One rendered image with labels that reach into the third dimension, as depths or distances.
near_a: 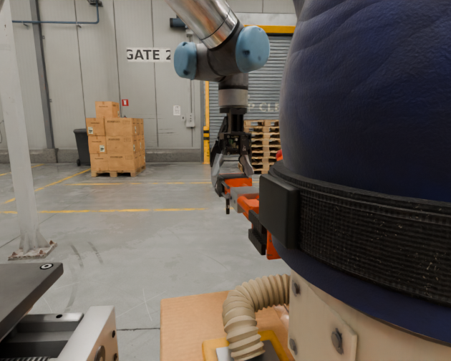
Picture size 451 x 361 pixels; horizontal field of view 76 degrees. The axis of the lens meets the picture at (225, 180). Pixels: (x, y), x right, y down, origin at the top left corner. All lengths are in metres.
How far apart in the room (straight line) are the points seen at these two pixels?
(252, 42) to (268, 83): 9.11
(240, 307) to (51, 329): 0.24
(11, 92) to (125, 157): 4.23
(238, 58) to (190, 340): 0.46
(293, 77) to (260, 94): 9.41
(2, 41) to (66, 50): 7.37
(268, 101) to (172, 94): 3.02
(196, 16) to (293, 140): 0.40
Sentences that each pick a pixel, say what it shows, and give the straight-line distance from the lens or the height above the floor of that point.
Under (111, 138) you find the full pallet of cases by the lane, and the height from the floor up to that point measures 0.89.
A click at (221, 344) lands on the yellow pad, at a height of 0.96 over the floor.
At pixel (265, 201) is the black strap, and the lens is 0.19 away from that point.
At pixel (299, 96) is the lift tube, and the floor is 1.25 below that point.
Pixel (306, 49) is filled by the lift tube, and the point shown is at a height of 1.28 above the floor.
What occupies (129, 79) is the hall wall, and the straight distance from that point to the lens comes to 9.87.
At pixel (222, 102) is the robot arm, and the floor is 1.29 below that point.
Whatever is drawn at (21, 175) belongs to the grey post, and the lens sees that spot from 3.23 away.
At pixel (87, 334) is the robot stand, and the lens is 0.42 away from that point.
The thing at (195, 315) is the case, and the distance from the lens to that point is 0.50.
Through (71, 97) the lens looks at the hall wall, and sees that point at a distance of 10.39.
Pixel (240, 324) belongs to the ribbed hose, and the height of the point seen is 1.01.
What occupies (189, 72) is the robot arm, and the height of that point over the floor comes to 1.34.
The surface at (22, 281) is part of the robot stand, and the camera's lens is 0.48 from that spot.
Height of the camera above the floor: 1.24
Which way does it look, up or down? 11 degrees down
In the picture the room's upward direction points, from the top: straight up
